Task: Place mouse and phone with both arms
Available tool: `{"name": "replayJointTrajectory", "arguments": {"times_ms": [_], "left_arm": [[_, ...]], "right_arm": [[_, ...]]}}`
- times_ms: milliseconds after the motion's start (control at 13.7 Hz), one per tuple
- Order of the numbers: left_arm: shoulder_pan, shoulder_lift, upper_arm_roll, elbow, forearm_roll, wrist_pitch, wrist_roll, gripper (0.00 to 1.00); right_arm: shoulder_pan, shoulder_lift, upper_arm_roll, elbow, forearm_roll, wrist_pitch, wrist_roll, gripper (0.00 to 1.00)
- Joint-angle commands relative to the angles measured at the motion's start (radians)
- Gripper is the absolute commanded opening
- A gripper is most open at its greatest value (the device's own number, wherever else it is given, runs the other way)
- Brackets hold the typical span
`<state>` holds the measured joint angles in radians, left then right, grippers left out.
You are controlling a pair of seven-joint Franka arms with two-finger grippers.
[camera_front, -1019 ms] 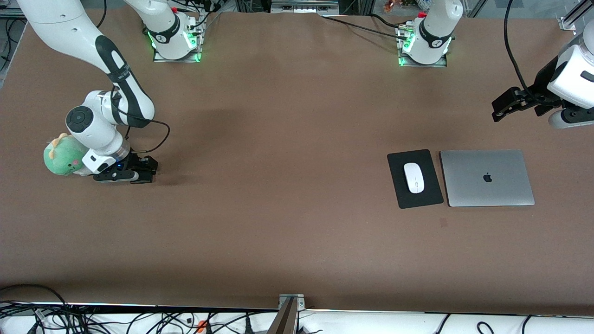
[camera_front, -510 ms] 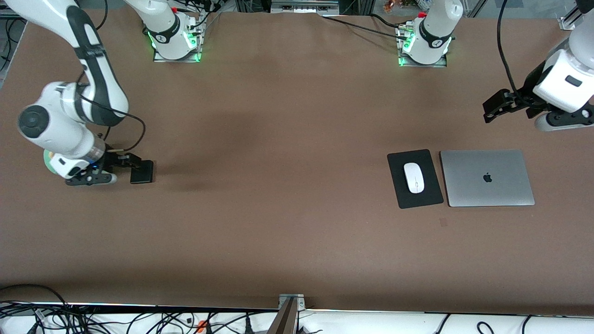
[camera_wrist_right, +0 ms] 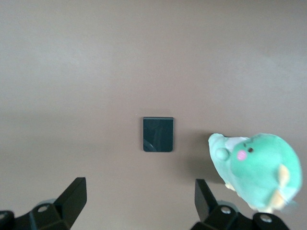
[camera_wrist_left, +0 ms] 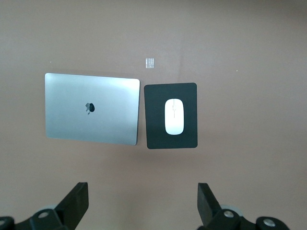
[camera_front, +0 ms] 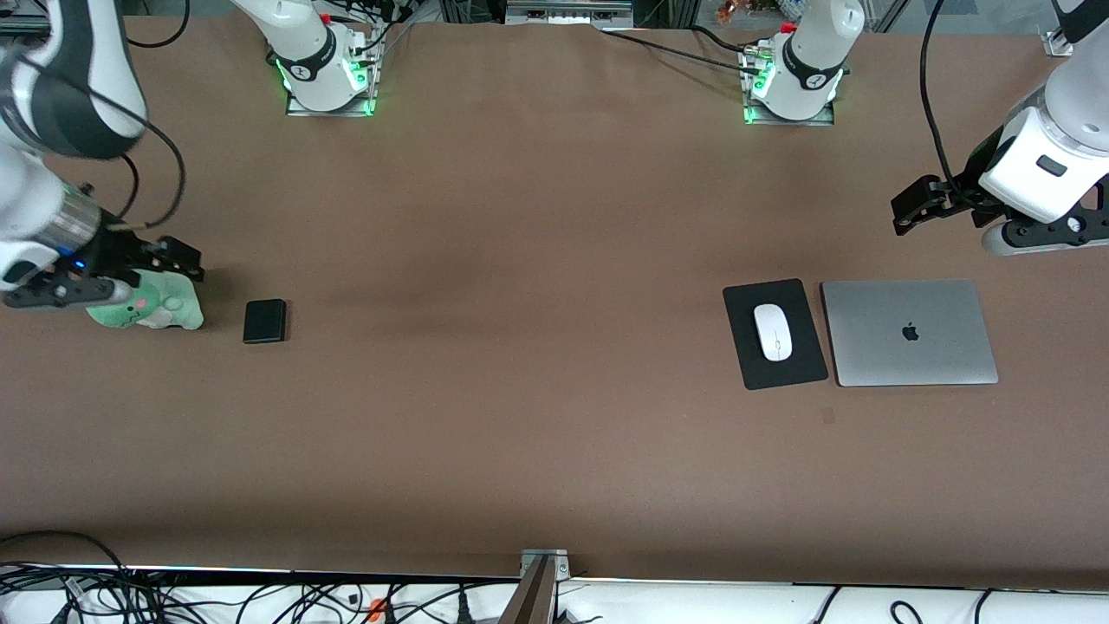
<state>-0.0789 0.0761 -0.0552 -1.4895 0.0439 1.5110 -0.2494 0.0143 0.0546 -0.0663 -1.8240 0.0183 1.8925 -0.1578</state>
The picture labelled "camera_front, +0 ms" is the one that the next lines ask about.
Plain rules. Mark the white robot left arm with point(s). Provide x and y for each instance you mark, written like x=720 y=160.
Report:
x=810 y=61

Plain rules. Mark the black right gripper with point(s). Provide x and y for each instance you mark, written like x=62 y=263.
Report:
x=114 y=252

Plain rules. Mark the black mouse pad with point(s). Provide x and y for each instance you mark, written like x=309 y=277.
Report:
x=754 y=373

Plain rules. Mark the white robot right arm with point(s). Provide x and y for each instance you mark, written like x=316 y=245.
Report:
x=312 y=61

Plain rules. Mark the silver closed laptop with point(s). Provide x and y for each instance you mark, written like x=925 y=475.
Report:
x=910 y=332

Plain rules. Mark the aluminium post with bracket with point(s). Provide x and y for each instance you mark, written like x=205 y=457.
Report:
x=535 y=585

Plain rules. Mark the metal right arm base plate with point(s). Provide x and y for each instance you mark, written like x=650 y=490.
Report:
x=299 y=110

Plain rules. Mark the green dinosaur plush toy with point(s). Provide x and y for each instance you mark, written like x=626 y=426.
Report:
x=165 y=308

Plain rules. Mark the black smartphone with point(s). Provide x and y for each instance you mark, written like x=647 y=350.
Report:
x=265 y=321

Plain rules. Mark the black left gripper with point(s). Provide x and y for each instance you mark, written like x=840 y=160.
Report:
x=960 y=196

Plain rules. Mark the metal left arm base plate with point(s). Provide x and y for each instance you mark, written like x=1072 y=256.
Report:
x=825 y=120

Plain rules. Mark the grey metal box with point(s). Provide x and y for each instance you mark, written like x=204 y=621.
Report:
x=567 y=10

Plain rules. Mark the white computer mouse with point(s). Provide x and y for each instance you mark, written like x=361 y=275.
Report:
x=773 y=331

